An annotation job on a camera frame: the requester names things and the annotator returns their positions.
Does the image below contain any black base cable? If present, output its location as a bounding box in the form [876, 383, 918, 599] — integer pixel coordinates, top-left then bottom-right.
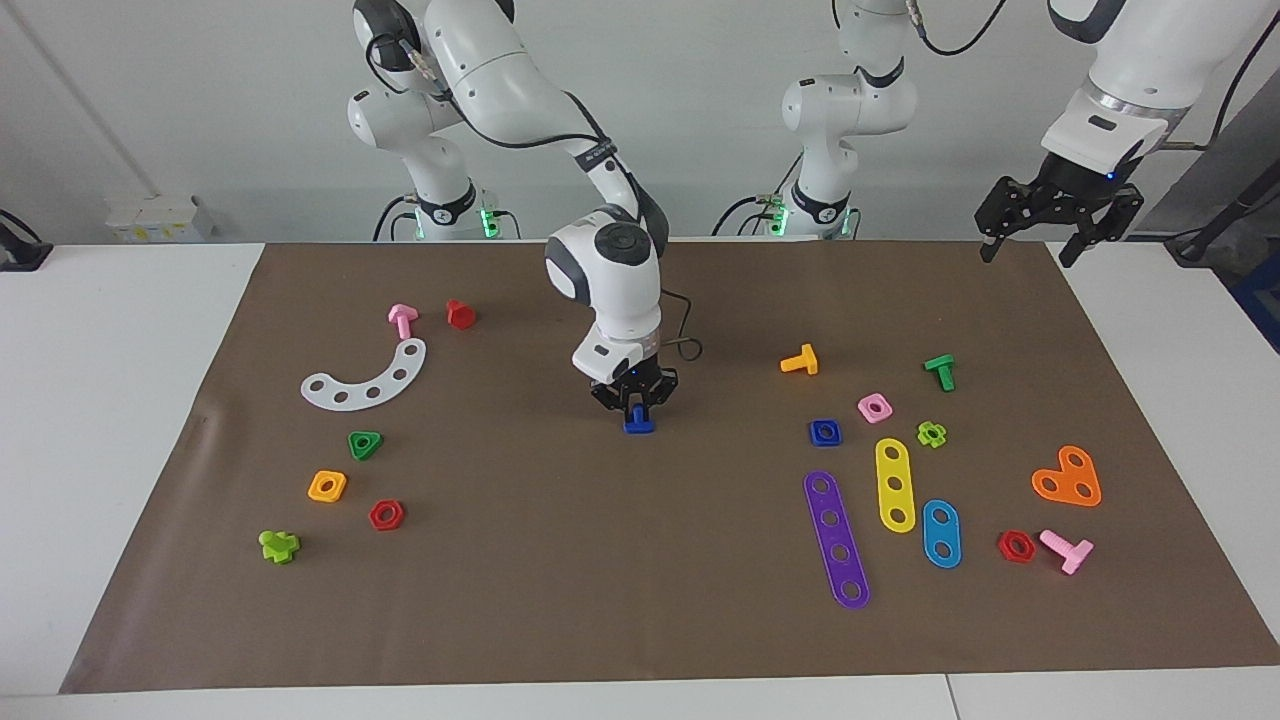
[373, 193, 421, 243]
[712, 192, 796, 238]

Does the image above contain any white curved perforated plate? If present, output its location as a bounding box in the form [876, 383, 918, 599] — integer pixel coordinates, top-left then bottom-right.
[300, 337, 428, 412]

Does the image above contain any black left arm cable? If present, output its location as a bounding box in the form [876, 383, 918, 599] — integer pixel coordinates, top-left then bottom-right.
[905, 0, 1280, 153]

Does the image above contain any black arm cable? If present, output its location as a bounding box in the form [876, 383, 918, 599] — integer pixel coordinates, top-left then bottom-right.
[365, 30, 704, 363]
[905, 0, 1280, 153]

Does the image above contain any blue two-hole strip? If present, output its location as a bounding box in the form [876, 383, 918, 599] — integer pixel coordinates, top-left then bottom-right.
[921, 499, 963, 570]

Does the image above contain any black stand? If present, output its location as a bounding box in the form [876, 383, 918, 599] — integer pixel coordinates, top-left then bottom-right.
[1165, 165, 1280, 266]

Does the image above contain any white power strip box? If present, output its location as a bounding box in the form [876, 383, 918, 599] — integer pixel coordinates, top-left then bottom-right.
[105, 195, 216, 244]

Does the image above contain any yellow three-hole strip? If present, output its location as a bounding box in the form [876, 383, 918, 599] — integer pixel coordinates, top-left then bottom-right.
[875, 437, 918, 534]

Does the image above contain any blue crate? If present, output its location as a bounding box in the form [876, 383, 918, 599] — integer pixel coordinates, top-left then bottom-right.
[1232, 255, 1280, 353]

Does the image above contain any black clamp device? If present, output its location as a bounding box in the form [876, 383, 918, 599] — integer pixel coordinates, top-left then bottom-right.
[0, 208, 53, 273]

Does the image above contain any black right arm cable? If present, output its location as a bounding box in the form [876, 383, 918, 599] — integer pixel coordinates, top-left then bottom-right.
[365, 30, 704, 363]

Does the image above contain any purple four-hole strip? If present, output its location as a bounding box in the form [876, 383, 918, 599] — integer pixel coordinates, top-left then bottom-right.
[803, 470, 871, 610]

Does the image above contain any orange three-hole corner plate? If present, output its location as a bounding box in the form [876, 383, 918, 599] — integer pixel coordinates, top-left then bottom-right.
[1031, 445, 1103, 508]

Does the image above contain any brown table mat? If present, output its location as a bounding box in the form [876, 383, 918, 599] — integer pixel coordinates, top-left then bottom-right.
[58, 238, 1280, 696]

